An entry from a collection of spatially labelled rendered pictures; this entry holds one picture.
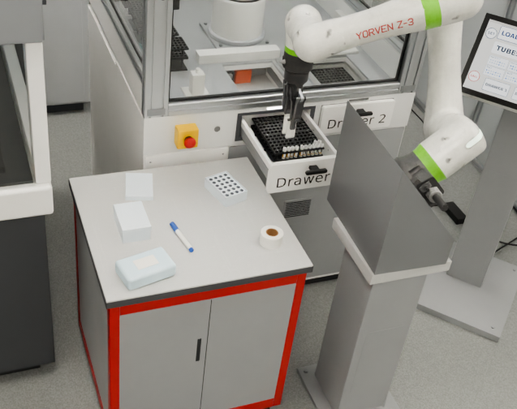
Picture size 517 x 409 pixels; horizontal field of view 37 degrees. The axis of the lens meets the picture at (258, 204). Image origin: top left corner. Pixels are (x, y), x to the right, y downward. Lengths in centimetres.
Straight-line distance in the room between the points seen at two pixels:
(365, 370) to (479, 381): 62
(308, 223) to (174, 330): 95
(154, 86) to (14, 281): 77
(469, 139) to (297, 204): 92
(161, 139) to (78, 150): 150
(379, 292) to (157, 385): 75
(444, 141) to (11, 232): 132
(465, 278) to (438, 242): 119
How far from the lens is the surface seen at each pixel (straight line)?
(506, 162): 320
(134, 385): 247
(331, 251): 326
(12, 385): 298
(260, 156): 254
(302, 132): 266
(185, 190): 255
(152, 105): 253
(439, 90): 245
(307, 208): 303
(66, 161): 400
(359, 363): 272
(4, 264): 258
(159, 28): 241
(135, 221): 233
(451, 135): 231
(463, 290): 352
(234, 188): 253
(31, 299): 270
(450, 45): 243
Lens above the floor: 229
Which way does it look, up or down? 37 degrees down
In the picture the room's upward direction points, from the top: 8 degrees clockwise
